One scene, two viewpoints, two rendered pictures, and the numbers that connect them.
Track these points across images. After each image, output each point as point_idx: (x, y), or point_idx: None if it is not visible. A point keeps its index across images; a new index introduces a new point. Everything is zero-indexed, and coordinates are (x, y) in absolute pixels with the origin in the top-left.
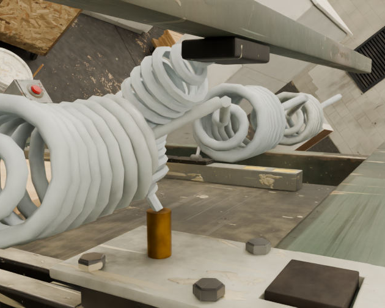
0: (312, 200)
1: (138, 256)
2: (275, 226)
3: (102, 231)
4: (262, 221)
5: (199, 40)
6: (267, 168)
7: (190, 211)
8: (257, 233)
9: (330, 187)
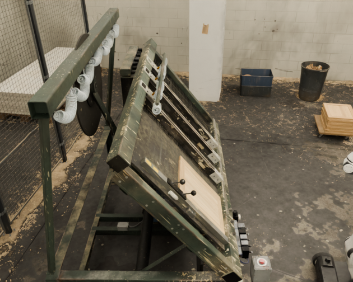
0: (136, 150)
1: (153, 95)
2: (141, 135)
3: (162, 144)
4: (143, 139)
5: None
6: (153, 167)
7: (156, 151)
8: (143, 132)
9: (133, 161)
